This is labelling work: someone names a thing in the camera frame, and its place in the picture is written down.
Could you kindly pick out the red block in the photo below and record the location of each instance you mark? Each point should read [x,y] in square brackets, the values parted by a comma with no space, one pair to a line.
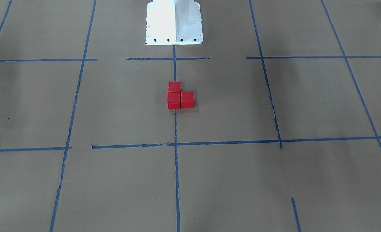
[174,86]
[174,100]
[187,99]

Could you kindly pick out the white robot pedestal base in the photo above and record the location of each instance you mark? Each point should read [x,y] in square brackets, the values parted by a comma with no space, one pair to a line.
[172,22]

